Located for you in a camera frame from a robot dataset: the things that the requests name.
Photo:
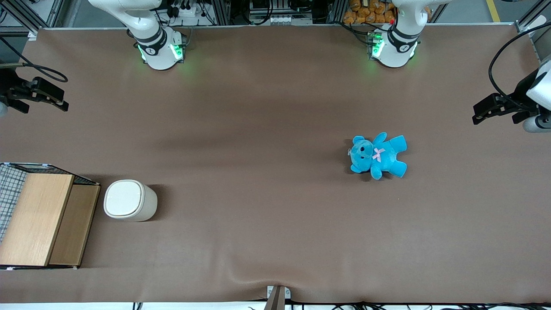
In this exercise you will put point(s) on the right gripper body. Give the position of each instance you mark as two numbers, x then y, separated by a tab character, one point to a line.
8	84

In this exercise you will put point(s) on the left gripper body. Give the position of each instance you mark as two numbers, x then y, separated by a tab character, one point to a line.
518	102

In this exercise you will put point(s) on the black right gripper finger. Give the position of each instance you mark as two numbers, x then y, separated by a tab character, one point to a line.
19	105
48	90

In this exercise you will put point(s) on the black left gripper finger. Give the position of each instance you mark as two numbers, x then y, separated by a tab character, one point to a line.
490	107
521	117

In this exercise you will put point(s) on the white push-lid trash can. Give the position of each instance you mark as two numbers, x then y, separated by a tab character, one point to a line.
127	199

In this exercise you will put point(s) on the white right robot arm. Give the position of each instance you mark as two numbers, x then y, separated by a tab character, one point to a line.
157	47

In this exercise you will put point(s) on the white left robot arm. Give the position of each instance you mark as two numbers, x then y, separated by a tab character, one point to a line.
394	47

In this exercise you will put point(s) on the light wooden board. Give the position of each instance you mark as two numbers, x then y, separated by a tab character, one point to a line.
34	219

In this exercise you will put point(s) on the blue teddy bear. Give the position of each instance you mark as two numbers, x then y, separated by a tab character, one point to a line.
383	157

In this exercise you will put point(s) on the brown wooden board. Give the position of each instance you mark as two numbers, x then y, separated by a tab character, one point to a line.
73	224

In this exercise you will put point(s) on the orange plush toy pile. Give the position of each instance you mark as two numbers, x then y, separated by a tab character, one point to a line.
370	10

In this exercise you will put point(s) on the white power strip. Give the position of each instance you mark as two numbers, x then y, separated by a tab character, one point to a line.
185	9

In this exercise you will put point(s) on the grey electronics rack unit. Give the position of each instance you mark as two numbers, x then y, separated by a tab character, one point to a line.
280	10

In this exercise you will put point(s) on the brown table mat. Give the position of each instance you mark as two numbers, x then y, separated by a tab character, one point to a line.
267	172

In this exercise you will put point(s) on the aluminium frame profile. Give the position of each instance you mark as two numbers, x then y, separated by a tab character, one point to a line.
531	21
30	17

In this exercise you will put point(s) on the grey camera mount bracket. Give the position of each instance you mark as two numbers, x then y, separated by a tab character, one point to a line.
277	297

